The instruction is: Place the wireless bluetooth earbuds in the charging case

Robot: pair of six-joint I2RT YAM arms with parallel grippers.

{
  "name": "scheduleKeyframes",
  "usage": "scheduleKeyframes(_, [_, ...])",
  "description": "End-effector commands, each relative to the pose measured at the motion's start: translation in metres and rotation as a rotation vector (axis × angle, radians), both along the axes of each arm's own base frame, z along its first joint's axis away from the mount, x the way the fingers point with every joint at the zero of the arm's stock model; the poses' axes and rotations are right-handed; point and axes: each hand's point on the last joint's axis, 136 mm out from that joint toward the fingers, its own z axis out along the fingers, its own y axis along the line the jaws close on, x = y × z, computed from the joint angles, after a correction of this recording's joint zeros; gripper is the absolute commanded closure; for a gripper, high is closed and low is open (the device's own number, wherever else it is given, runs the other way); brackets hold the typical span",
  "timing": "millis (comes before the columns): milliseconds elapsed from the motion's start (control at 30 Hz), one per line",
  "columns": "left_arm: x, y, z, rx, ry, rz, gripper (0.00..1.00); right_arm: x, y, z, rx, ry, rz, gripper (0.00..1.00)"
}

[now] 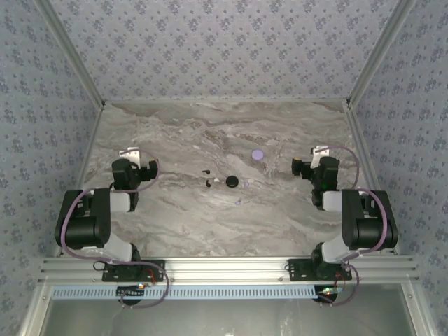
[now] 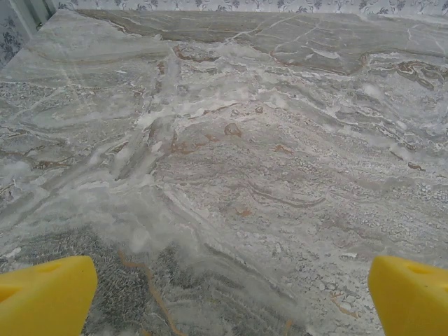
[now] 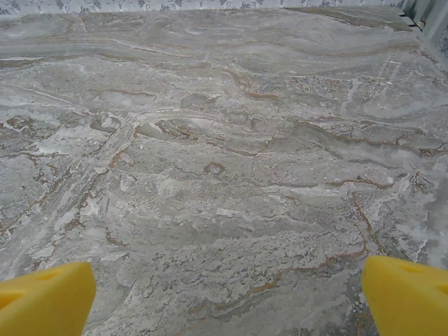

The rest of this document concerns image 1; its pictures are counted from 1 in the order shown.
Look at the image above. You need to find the small black controller board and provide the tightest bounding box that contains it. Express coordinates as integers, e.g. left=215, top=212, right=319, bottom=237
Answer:
left=316, top=285, right=342, bottom=302
left=116, top=283, right=147, bottom=299

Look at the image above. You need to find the grey metal panel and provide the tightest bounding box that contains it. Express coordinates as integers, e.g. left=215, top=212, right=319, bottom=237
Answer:
left=20, top=283, right=433, bottom=336

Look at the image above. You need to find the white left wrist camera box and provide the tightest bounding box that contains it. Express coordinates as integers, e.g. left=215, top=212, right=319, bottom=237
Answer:
left=119, top=147, right=142, bottom=166

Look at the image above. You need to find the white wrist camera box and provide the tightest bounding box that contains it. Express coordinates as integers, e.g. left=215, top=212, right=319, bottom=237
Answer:
left=119, top=147, right=142, bottom=166
left=310, top=146, right=330, bottom=168

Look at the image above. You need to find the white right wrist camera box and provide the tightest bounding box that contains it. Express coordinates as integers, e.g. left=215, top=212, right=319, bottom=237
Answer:
left=310, top=146, right=330, bottom=168

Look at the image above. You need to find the aluminium table side rail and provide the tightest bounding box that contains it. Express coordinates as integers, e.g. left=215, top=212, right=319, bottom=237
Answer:
left=52, top=103, right=106, bottom=258
left=344, top=103, right=400, bottom=256

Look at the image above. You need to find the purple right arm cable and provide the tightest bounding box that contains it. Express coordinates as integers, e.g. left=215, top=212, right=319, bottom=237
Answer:
left=323, top=145, right=390, bottom=307

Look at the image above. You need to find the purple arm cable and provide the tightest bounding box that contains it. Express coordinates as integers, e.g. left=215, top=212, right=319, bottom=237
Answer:
left=59, top=149, right=172, bottom=310
left=323, top=145, right=390, bottom=307

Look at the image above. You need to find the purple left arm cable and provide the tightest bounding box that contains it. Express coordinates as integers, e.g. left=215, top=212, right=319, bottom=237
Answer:
left=59, top=149, right=172, bottom=310

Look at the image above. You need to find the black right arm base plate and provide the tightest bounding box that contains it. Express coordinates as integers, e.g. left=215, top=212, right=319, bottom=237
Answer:
left=287, top=258, right=353, bottom=282

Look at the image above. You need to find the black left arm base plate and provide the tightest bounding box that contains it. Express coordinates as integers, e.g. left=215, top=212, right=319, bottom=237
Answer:
left=101, top=260, right=167, bottom=283

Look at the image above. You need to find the aluminium mounting rail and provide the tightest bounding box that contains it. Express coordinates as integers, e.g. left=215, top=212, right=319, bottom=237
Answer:
left=38, top=256, right=420, bottom=284

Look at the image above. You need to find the aluminium frame post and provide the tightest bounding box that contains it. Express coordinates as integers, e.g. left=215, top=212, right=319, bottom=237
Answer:
left=34, top=0, right=106, bottom=108
left=345, top=0, right=419, bottom=106

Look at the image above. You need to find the light blue slotted cable duct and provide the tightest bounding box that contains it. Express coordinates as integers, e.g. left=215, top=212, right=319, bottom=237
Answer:
left=50, top=285, right=321, bottom=300

